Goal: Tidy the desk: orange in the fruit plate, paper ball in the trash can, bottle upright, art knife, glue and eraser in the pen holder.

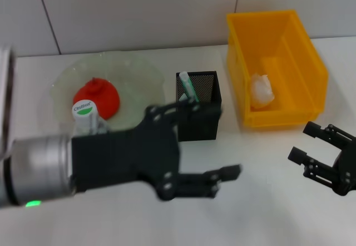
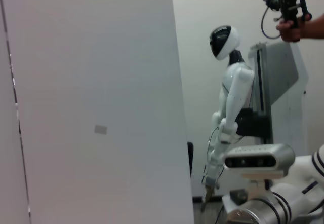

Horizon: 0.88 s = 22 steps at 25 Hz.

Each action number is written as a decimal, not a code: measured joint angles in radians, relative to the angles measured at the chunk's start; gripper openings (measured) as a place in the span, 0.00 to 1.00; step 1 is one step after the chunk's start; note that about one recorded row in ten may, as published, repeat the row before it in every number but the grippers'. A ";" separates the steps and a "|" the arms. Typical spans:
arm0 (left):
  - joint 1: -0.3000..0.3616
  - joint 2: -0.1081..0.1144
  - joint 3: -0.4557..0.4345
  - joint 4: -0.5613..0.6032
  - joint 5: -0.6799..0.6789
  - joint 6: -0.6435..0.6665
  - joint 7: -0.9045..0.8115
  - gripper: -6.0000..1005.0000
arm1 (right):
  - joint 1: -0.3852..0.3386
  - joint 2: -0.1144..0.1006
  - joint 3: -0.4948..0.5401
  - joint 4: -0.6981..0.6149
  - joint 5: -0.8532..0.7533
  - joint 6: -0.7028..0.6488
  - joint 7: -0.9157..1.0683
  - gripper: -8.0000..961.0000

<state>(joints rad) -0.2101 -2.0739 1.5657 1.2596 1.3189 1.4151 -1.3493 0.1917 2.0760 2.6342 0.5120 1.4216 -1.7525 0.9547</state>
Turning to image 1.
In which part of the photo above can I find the black mesh pen holder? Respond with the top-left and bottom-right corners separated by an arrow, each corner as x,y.
175,71 -> 223,142

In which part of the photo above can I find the white paper ball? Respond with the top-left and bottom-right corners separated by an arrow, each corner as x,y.
250,72 -> 275,109

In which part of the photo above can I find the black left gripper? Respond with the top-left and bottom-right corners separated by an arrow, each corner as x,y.
71,105 -> 182,203

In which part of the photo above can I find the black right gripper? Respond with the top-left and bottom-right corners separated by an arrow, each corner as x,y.
288,121 -> 356,196

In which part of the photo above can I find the pale green glass fruit plate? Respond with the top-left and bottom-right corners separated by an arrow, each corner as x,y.
50,51 -> 167,131

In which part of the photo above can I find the mint green pen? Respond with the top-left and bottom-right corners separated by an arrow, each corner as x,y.
178,71 -> 199,105

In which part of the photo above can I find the clear green-label water bottle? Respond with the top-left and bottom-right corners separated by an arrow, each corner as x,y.
71,99 -> 111,137

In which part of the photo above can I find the yellow plastic bin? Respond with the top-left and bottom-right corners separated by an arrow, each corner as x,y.
225,9 -> 330,129

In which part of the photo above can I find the orange fruit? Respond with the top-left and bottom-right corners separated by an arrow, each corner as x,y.
73,77 -> 121,121

